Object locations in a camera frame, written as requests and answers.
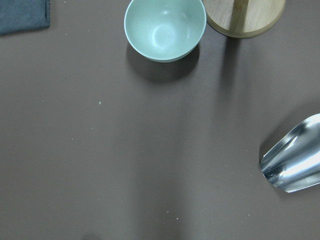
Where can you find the steel ice scoop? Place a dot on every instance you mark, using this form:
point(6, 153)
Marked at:
point(293, 163)

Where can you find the mint green bowl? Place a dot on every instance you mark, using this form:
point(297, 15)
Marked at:
point(164, 31)

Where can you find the wooden mug tree stand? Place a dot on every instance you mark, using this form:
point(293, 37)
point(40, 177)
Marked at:
point(243, 18)

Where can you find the grey folded cloth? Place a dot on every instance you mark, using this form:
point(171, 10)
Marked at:
point(24, 15)

